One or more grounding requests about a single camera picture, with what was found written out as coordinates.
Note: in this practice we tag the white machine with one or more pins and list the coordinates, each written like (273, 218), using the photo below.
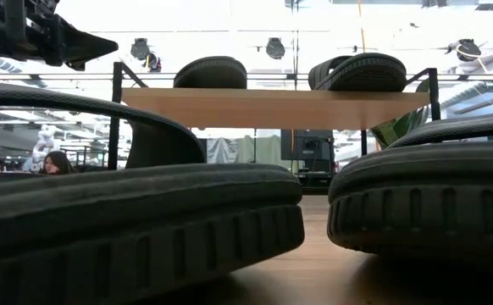
(45, 142)

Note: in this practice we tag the wooden shelf with black frame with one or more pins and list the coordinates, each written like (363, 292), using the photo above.
(272, 108)

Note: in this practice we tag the black rubber slide sandal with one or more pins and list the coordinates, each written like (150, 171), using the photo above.
(420, 203)
(210, 72)
(361, 72)
(145, 212)

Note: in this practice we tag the black round ceiling fixture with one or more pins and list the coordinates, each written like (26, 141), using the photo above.
(275, 48)
(469, 50)
(140, 48)

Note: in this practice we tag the black computer case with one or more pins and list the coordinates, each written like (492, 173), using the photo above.
(308, 146)

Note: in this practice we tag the grey fabric cover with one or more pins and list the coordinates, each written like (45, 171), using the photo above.
(246, 150)

